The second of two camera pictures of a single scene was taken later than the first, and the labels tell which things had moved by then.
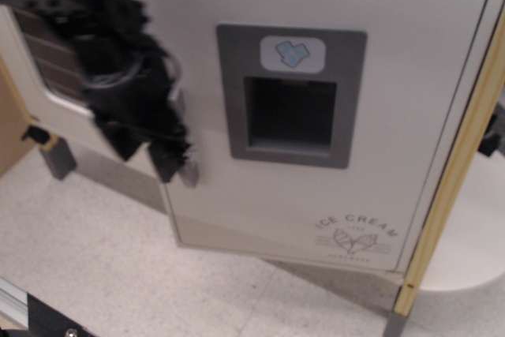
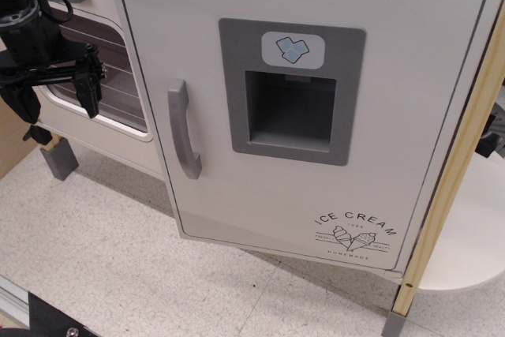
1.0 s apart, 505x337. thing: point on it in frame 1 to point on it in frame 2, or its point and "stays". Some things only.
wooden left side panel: (15, 121) stays
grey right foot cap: (395, 325) stays
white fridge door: (316, 95) stays
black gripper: (123, 70) to (32, 53)
